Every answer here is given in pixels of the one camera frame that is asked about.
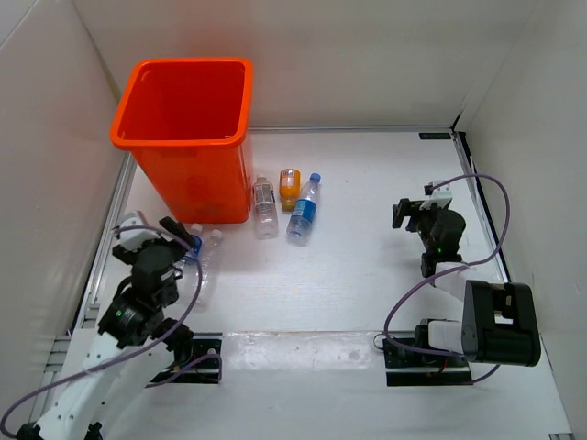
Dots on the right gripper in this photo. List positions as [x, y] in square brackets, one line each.
[407, 206]

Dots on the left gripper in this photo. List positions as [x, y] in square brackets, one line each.
[130, 257]

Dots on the blue label bottle white cap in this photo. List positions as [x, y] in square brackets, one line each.
[187, 264]

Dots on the clear bottle white cap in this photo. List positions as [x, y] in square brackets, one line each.
[209, 256]

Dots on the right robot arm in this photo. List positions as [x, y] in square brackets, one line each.
[498, 324]

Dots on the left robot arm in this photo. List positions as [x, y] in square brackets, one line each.
[134, 340]

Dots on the orange plastic bin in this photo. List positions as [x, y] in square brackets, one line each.
[186, 123]

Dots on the black logo sticker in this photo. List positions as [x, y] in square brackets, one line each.
[434, 136]

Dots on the blue label water bottle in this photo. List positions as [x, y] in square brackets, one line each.
[304, 211]

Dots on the orange juice bottle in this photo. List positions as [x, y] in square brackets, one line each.
[289, 188]

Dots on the clear bottle white label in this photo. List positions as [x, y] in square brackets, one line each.
[264, 209]

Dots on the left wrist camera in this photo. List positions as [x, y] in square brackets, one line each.
[135, 234]

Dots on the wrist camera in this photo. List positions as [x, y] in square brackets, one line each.
[437, 194]
[135, 234]

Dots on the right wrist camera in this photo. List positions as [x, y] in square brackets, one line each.
[437, 194]

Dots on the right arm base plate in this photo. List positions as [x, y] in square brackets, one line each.
[405, 368]

